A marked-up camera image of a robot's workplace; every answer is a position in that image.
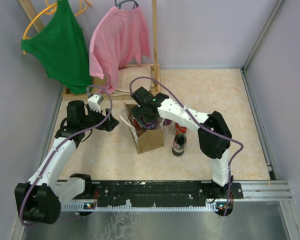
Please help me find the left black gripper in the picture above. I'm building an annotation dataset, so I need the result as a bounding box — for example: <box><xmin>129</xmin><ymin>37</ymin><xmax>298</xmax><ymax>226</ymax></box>
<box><xmin>80</xmin><ymin>103</ymin><xmax>119</xmax><ymax>132</ymax></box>

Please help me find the purple soda can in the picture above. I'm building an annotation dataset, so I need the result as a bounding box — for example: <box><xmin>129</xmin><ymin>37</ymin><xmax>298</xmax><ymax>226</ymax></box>
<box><xmin>163</xmin><ymin>119</ymin><xmax>172</xmax><ymax>126</ymax></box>
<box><xmin>143</xmin><ymin>120</ymin><xmax>157</xmax><ymax>130</ymax></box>

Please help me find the red cola can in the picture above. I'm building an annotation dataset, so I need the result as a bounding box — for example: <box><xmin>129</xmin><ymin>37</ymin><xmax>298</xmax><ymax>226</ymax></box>
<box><xmin>174</xmin><ymin>122</ymin><xmax>187</xmax><ymax>135</ymax></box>
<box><xmin>132</xmin><ymin>118</ymin><xmax>142</xmax><ymax>131</ymax></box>

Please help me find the brown burlap canvas bag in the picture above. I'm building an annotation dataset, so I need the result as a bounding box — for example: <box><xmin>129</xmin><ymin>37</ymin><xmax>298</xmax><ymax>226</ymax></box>
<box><xmin>119</xmin><ymin>102</ymin><xmax>164</xmax><ymax>154</ymax></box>

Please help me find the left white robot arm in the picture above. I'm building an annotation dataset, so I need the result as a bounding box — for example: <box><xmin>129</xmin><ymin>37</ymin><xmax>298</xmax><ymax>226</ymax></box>
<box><xmin>14</xmin><ymin>99</ymin><xmax>119</xmax><ymax>226</ymax></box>

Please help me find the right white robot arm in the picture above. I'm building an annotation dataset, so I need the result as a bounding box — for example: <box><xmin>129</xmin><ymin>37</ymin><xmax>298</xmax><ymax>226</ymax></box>
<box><xmin>131</xmin><ymin>87</ymin><xmax>233</xmax><ymax>199</ymax></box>

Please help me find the red cola can front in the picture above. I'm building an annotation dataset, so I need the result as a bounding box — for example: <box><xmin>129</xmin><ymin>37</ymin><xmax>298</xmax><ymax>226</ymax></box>
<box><xmin>174</xmin><ymin>122</ymin><xmax>187</xmax><ymax>135</ymax></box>

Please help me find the cream folded cloth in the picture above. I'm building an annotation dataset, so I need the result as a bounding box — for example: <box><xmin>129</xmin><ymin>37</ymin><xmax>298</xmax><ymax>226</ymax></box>
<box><xmin>112</xmin><ymin>65</ymin><xmax>152</xmax><ymax>96</ymax></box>

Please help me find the dark cola bottle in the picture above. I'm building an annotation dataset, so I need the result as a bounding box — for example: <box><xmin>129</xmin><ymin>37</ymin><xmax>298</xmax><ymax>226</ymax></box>
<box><xmin>171</xmin><ymin>133</ymin><xmax>187</xmax><ymax>157</ymax></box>

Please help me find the pink t-shirt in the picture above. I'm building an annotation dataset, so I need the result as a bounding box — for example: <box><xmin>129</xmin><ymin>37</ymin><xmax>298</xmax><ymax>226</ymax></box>
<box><xmin>89</xmin><ymin>6</ymin><xmax>151</xmax><ymax>94</ymax></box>

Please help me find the green tank top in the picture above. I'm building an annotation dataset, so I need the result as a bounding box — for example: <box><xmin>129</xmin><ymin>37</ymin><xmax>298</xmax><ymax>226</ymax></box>
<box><xmin>21</xmin><ymin>0</ymin><xmax>92</xmax><ymax>95</ymax></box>

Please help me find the grey clothes hanger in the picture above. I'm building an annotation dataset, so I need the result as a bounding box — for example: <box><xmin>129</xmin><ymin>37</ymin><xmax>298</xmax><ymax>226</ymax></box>
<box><xmin>114</xmin><ymin>0</ymin><xmax>139</xmax><ymax>11</ymax></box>

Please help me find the yellow clothes hanger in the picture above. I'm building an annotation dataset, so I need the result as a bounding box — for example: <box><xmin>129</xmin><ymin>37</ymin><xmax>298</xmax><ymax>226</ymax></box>
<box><xmin>21</xmin><ymin>0</ymin><xmax>95</xmax><ymax>58</ymax></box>

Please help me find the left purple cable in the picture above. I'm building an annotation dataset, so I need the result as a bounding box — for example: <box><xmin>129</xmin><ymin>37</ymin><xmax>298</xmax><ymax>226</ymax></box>
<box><xmin>18</xmin><ymin>84</ymin><xmax>113</xmax><ymax>227</ymax></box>

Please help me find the purple cable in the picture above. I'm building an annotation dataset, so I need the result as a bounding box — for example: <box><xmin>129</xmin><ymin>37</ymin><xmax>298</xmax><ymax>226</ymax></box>
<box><xmin>18</xmin><ymin>84</ymin><xmax>113</xmax><ymax>227</ymax></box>
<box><xmin>128</xmin><ymin>76</ymin><xmax>244</xmax><ymax>217</ymax></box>

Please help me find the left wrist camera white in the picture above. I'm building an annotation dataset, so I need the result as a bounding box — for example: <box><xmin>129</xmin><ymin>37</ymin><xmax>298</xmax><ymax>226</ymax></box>
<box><xmin>87</xmin><ymin>93</ymin><xmax>104</xmax><ymax>113</ymax></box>

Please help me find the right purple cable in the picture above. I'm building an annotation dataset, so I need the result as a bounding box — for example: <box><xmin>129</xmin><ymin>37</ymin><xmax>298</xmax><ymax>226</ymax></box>
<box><xmin>128</xmin><ymin>76</ymin><xmax>244</xmax><ymax>217</ymax></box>

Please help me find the wooden clothes rack frame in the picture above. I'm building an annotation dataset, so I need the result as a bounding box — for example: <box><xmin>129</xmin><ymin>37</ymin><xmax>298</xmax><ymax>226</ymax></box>
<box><xmin>18</xmin><ymin>0</ymin><xmax>161</xmax><ymax>101</ymax></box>

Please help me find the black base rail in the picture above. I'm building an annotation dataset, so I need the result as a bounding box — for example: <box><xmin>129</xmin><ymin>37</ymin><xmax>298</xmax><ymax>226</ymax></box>
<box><xmin>74</xmin><ymin>180</ymin><xmax>244</xmax><ymax>208</ymax></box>

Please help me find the white toothed cable strip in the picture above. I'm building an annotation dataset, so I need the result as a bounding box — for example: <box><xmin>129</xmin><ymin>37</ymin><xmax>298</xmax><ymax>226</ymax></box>
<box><xmin>61</xmin><ymin>201</ymin><xmax>235</xmax><ymax>213</ymax></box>

